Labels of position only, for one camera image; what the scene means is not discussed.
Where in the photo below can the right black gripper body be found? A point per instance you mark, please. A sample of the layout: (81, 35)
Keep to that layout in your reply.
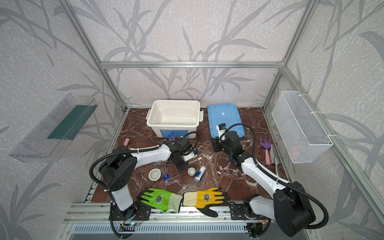
(218, 144)

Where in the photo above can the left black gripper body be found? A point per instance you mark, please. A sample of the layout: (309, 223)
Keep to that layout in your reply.
(178, 162)

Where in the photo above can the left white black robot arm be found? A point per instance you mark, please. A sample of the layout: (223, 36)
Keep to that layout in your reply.
(113, 171)

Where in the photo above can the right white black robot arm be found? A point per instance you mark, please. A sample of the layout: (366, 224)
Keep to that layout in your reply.
(289, 205)

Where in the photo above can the small white crucible cup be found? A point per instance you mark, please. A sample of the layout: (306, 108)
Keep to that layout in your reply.
(191, 171)

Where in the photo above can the white plastic storage bin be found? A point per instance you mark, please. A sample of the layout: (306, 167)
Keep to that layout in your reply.
(178, 116)

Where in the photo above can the blue plastic bin lid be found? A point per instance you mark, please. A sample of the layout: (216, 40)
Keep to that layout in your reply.
(222, 114)

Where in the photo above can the wrapped white blue bandage roll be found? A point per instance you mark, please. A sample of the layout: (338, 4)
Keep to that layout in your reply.
(200, 174)

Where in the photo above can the white shallow ceramic dish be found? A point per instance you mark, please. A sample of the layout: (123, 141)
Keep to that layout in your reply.
(155, 174)

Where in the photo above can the green work glove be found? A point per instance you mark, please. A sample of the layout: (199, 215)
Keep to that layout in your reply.
(160, 199)

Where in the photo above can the yellow work glove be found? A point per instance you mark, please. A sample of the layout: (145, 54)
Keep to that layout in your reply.
(205, 199)

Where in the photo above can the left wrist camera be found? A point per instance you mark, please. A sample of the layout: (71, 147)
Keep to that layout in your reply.
(192, 155)

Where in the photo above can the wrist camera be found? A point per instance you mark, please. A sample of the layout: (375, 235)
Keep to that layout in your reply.
(192, 155)
(221, 128)

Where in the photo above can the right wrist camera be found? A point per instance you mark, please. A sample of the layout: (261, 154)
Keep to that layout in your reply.
(221, 128)

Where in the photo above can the blue handled metal tweezers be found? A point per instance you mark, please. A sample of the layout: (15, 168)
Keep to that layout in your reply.
(167, 177)

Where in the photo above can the purple rake pink handle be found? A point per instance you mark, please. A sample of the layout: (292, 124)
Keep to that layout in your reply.
(266, 144)

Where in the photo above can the purple scoop pink handle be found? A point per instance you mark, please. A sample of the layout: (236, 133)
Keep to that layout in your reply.
(126, 142)

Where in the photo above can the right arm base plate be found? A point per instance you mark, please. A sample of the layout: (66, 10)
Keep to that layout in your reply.
(243, 212)

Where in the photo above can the white wire mesh basket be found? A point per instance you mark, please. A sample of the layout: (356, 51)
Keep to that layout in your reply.
(301, 131)

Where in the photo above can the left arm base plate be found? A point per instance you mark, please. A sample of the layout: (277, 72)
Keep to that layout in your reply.
(133, 213)

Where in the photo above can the clear acrylic wall shelf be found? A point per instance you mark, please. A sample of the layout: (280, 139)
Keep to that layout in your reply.
(49, 140)

